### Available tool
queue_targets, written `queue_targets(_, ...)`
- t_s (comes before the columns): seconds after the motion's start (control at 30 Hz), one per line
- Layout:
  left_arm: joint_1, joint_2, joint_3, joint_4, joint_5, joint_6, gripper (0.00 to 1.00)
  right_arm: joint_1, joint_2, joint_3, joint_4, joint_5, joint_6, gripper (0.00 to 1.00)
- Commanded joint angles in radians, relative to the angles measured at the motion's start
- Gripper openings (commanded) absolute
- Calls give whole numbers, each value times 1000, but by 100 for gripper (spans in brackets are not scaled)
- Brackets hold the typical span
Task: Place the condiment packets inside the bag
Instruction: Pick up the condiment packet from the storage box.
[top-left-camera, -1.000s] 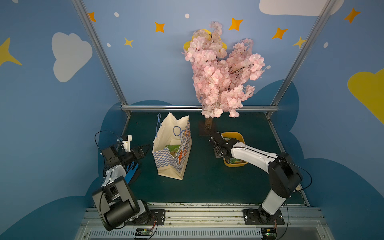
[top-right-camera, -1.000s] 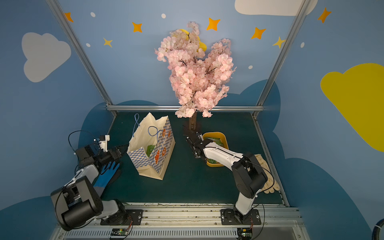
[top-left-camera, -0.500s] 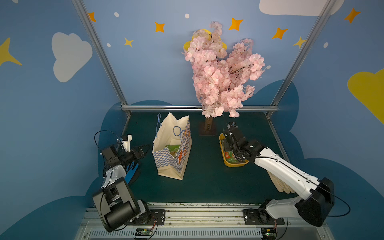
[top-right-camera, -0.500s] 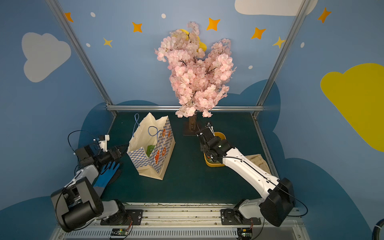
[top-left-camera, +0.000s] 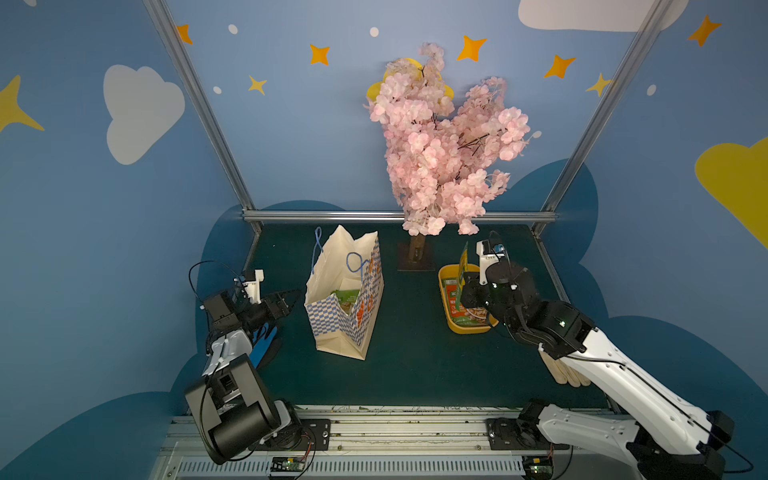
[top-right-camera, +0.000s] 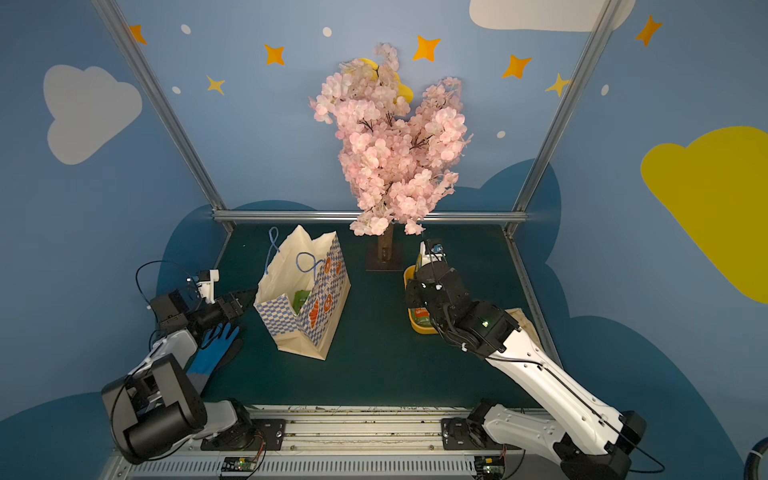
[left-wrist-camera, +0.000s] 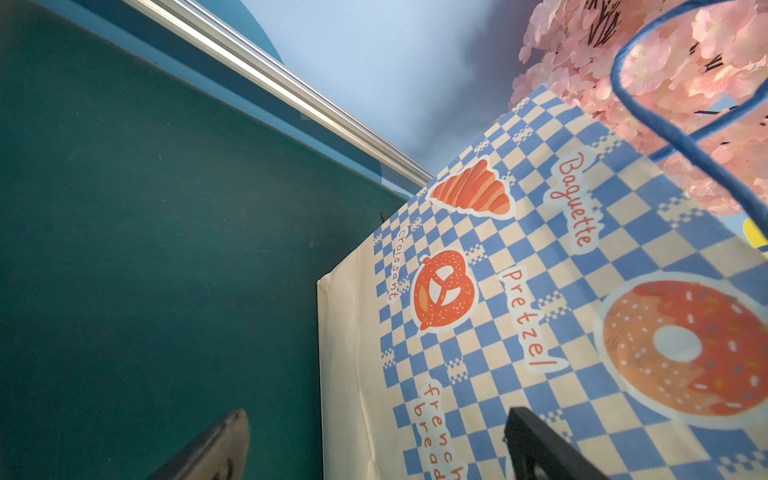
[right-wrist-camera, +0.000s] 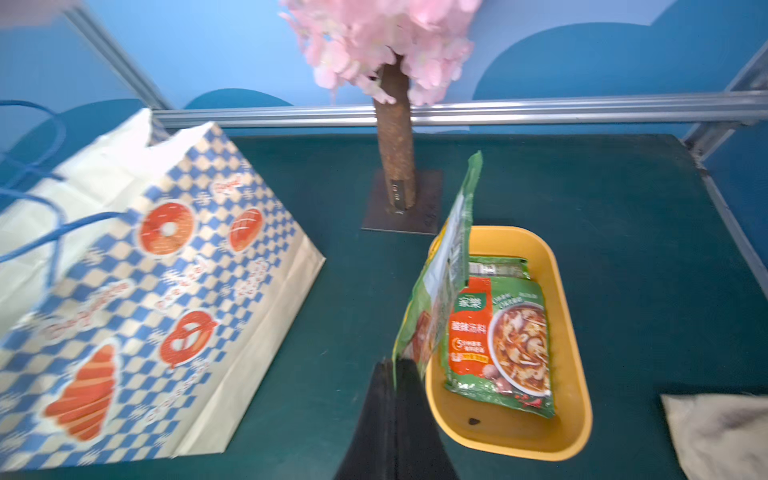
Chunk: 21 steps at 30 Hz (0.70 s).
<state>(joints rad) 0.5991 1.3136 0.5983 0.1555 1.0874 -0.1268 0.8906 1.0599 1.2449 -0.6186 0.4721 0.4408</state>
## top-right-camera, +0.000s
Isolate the blue checkered paper bag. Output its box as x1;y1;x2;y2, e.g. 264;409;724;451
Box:
254;226;351;360

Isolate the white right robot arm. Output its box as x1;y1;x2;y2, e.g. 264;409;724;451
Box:
406;260;646;479

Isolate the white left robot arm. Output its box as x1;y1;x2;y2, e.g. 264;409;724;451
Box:
101;289;258;465

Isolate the green condiment packet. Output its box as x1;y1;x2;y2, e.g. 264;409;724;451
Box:
409;308;432;329

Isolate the blue work glove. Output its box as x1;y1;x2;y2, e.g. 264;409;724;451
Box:
186;323;240;394

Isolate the yellow plastic tray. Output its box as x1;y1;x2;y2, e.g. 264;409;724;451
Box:
403;265;438;335

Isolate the beige work glove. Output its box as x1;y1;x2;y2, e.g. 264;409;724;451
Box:
506;308;543;349

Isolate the pink blossom artificial tree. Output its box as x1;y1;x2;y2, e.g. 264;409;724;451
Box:
309;43;471;269

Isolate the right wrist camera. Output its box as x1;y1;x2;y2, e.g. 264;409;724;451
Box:
416;239;445;269

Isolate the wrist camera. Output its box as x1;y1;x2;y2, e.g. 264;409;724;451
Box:
196;269;220;304
416;239;445;269

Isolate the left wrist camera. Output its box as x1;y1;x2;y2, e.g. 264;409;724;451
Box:
196;269;220;304

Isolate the aluminium back frame rail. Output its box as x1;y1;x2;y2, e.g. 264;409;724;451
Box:
212;209;529;225

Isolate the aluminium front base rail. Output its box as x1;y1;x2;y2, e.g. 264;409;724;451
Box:
101;405;566;479

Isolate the left aluminium frame post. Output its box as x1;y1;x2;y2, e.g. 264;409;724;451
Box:
91;0;227;217

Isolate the aluminium frame post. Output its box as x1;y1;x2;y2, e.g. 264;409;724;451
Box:
504;0;634;240
91;0;227;217

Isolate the right aluminium frame post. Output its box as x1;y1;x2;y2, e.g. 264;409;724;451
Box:
504;0;634;240

